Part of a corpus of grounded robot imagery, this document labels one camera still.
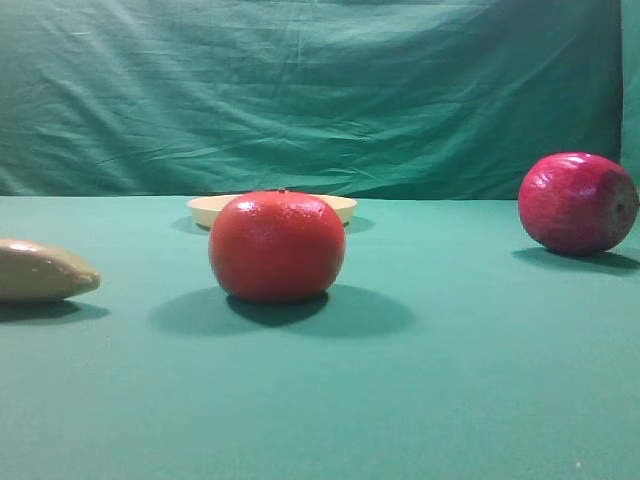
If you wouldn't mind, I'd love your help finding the red apple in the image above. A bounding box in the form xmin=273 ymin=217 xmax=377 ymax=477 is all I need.
xmin=518 ymin=152 xmax=639 ymax=256

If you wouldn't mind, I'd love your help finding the yellow plate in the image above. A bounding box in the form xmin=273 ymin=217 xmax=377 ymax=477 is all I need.
xmin=187 ymin=194 xmax=358 ymax=229

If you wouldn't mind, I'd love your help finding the orange red round fruit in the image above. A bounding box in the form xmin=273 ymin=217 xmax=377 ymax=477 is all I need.
xmin=209 ymin=190 xmax=346 ymax=303

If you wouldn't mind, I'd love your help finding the green backdrop cloth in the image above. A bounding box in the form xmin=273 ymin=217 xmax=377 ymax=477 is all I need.
xmin=1 ymin=1 xmax=639 ymax=199

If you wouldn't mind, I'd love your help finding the green table cloth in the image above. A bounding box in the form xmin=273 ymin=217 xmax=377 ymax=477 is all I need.
xmin=1 ymin=197 xmax=639 ymax=479

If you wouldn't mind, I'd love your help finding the beige oblong fruit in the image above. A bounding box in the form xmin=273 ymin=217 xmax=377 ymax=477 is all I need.
xmin=1 ymin=238 xmax=101 ymax=302

